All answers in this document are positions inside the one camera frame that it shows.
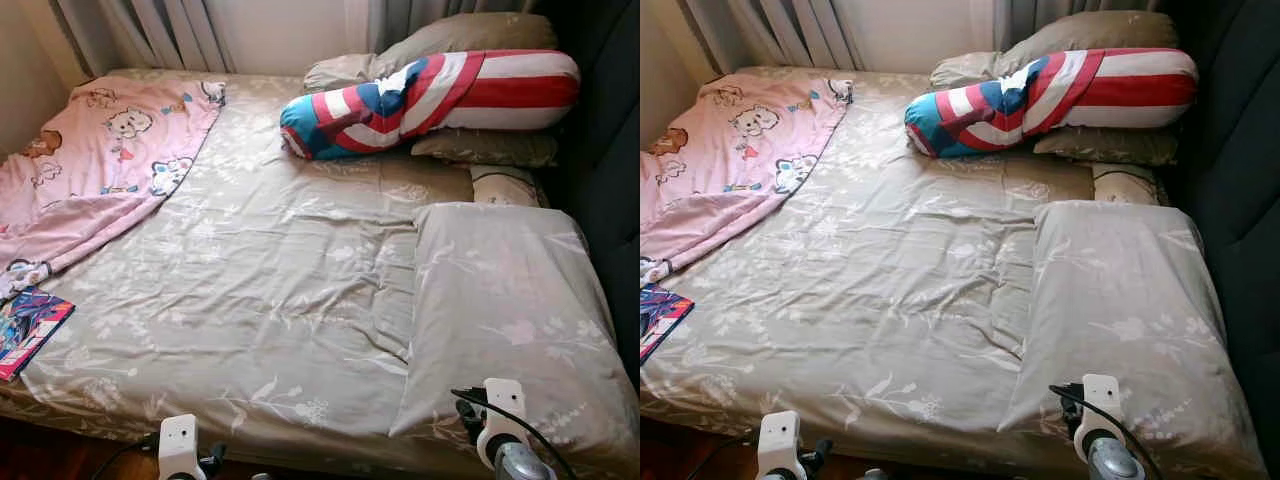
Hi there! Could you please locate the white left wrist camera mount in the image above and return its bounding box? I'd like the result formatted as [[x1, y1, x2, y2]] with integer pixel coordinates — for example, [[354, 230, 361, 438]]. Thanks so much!
[[158, 414, 206, 480], [757, 410, 806, 480]]

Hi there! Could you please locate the grey pillow with white print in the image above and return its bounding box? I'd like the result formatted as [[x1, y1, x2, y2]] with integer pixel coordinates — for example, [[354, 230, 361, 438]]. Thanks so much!
[[1090, 163, 1169, 206], [470, 165, 549, 209]]

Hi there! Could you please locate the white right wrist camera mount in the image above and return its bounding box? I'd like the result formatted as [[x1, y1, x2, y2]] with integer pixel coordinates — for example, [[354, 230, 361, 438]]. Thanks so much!
[[477, 378, 529, 451], [1075, 374, 1123, 446]]

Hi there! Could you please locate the colourful comic book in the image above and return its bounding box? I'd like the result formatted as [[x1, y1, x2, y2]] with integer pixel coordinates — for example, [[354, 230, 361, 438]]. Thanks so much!
[[0, 285, 76, 382], [640, 283, 695, 363]]

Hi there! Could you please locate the pink cartoon print blanket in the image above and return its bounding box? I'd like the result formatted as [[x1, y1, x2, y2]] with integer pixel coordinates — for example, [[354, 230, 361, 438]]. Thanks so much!
[[0, 75, 227, 301], [640, 76, 854, 286]]

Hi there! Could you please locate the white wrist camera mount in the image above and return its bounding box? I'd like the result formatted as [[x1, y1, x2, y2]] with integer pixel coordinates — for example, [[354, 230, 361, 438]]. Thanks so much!
[[1075, 374, 1123, 446], [158, 414, 206, 480], [477, 378, 529, 451], [757, 410, 806, 480]]

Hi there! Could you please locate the bed with grey floral sheet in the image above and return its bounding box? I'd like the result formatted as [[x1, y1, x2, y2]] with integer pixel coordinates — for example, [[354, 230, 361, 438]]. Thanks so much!
[[640, 65, 1271, 480], [0, 65, 641, 480]]

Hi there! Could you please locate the grey curtain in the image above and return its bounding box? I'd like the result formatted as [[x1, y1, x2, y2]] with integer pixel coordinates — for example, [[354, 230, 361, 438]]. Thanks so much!
[[1000, 0, 1166, 46], [55, 0, 236, 76], [683, 0, 866, 73], [370, 0, 541, 51]]

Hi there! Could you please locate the large grey floral pillow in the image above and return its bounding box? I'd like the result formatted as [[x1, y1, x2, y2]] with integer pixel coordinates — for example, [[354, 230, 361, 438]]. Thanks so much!
[[1000, 200, 1269, 479], [388, 203, 626, 466]]

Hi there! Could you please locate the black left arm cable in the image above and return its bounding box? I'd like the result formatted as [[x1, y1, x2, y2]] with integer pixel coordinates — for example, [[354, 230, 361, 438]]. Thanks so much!
[[95, 432, 166, 480], [690, 430, 763, 480]]

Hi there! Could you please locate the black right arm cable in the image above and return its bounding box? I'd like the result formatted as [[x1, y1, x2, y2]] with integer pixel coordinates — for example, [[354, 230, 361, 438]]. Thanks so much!
[[1048, 384, 1166, 480], [450, 388, 579, 480]]

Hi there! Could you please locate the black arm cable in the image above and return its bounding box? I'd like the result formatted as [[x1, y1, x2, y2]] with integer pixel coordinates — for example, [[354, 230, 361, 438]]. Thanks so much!
[[1048, 384, 1166, 480], [450, 388, 579, 480], [95, 432, 166, 480], [690, 430, 763, 480]]

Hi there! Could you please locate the red white blue bolster pillow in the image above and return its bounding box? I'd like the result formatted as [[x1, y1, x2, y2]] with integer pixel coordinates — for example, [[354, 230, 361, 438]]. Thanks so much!
[[904, 47, 1199, 159], [279, 49, 581, 161]]

